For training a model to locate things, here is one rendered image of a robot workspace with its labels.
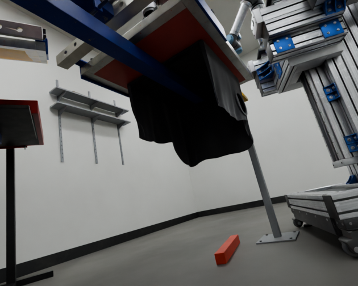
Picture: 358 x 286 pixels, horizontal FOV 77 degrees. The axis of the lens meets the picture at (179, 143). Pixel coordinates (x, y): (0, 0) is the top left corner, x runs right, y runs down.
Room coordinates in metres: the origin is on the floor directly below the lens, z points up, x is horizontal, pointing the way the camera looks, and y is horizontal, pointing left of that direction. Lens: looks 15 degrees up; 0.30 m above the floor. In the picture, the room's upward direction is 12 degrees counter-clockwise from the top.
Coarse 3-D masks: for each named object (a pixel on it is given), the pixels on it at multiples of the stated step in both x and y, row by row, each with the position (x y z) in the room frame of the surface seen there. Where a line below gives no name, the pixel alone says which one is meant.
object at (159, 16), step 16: (176, 0) 0.62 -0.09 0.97; (192, 0) 0.62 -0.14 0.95; (160, 16) 0.65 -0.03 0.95; (128, 32) 0.73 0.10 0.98; (144, 32) 0.71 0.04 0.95; (208, 32) 0.78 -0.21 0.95; (224, 48) 0.91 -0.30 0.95; (96, 64) 0.83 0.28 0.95; (240, 64) 1.07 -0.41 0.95; (96, 80) 0.94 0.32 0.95
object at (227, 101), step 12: (204, 48) 0.81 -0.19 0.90; (216, 60) 0.91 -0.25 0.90; (216, 72) 0.88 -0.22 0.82; (228, 72) 1.06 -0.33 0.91; (216, 84) 0.86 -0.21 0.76; (228, 84) 1.01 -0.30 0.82; (216, 96) 0.82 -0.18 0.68; (228, 96) 0.99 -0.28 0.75; (240, 96) 1.15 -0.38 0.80; (228, 108) 0.96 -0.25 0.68; (240, 108) 1.07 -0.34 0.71
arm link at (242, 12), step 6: (246, 0) 1.51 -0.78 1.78; (252, 0) 1.52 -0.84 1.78; (240, 6) 1.55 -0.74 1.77; (246, 6) 1.54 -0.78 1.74; (240, 12) 1.56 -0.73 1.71; (246, 12) 1.57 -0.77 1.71; (240, 18) 1.57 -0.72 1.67; (234, 24) 1.60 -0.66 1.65; (240, 24) 1.60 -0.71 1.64; (234, 30) 1.62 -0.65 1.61; (228, 36) 1.63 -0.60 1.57; (234, 36) 1.64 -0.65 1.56; (234, 42) 1.67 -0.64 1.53
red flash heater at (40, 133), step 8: (16, 104) 1.19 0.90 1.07; (24, 104) 1.21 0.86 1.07; (32, 104) 1.23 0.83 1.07; (32, 112) 1.23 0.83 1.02; (40, 120) 1.45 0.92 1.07; (40, 128) 1.45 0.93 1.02; (40, 136) 1.58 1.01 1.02; (0, 144) 1.56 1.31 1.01; (8, 144) 1.60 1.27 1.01; (16, 144) 1.63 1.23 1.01; (24, 144) 1.66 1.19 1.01; (32, 144) 1.70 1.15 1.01; (40, 144) 1.74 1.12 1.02
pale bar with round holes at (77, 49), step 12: (120, 0) 0.63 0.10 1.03; (132, 0) 0.61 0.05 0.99; (144, 0) 0.61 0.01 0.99; (120, 12) 0.64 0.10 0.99; (132, 12) 0.65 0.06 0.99; (108, 24) 0.68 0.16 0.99; (120, 24) 0.69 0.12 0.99; (72, 48) 0.78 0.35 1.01; (84, 48) 0.77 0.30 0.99; (60, 60) 0.82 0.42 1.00; (72, 60) 0.82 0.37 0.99
